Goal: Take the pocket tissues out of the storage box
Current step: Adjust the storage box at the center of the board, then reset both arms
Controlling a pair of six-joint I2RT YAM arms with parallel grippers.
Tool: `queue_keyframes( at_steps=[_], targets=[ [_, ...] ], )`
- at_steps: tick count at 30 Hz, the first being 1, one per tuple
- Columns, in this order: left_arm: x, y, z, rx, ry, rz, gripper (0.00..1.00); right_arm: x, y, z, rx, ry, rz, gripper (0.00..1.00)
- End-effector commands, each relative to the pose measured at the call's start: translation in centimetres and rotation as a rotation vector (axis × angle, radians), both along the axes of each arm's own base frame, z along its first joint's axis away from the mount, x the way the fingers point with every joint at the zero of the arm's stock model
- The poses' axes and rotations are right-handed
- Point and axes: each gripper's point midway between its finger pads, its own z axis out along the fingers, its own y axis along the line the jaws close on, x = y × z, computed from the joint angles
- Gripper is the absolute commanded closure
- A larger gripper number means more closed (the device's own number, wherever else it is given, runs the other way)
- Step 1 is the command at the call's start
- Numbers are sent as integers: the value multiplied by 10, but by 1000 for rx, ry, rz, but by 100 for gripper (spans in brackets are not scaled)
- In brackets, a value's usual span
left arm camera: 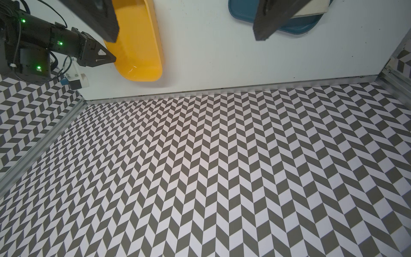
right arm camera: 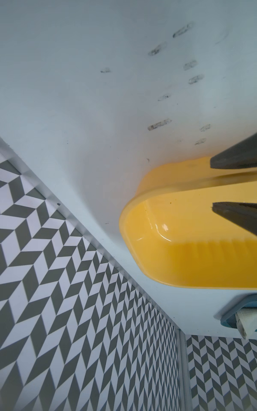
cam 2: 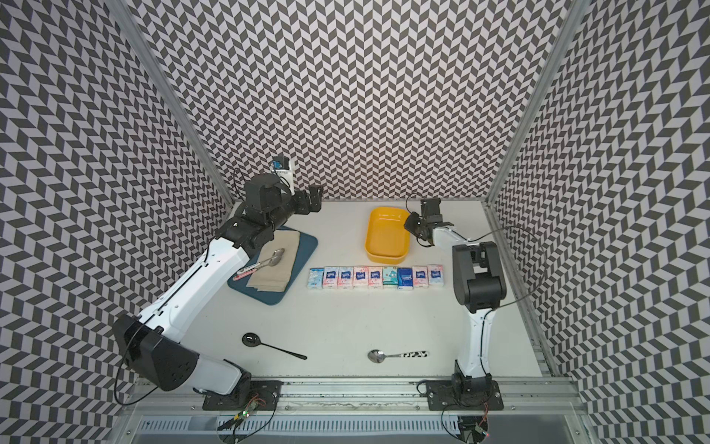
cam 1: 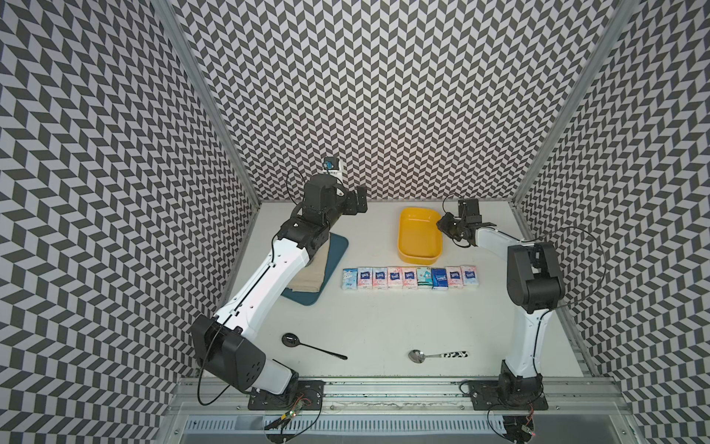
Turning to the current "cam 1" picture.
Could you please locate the dark blue Tempo tissue pack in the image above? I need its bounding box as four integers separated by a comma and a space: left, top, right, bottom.
431, 268, 449, 292

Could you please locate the mint green tissue pack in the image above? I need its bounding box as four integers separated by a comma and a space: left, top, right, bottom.
416, 266, 433, 288

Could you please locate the light blue cartoon tissue pack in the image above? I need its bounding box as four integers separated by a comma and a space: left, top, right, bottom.
341, 268, 358, 290

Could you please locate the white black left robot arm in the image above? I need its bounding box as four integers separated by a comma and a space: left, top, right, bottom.
190, 174, 368, 396

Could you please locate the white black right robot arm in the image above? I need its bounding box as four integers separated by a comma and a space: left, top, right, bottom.
436, 199, 565, 408

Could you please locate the yellow plastic storage box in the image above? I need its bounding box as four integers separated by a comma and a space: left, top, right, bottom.
397, 207, 443, 266

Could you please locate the teal plastic tray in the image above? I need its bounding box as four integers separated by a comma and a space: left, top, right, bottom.
281, 234, 349, 306

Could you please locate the beige linen cloth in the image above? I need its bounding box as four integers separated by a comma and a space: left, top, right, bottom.
287, 242, 330, 293

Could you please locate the black plastic spoon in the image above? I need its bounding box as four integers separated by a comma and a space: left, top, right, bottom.
281, 333, 349, 361

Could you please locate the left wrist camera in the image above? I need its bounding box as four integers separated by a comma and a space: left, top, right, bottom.
323, 157, 344, 181

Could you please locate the metal spoon patterned handle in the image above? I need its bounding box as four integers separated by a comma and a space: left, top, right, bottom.
408, 350, 469, 364

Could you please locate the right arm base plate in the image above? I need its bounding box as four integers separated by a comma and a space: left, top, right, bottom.
466, 379, 549, 412

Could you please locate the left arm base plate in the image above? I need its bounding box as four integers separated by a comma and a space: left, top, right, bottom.
248, 379, 325, 412

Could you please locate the aluminium front rail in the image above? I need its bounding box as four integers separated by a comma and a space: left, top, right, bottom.
166, 377, 632, 416

